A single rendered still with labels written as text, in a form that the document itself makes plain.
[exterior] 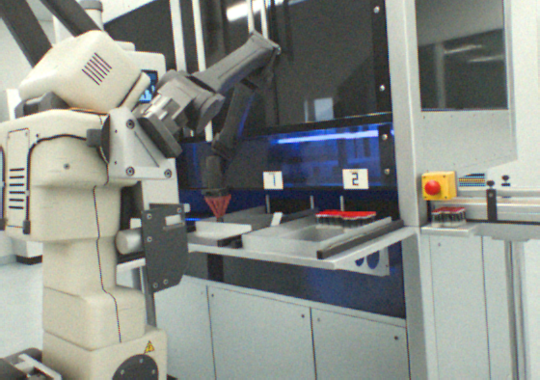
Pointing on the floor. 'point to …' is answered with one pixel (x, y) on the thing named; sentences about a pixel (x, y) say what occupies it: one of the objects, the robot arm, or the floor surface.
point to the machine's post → (411, 175)
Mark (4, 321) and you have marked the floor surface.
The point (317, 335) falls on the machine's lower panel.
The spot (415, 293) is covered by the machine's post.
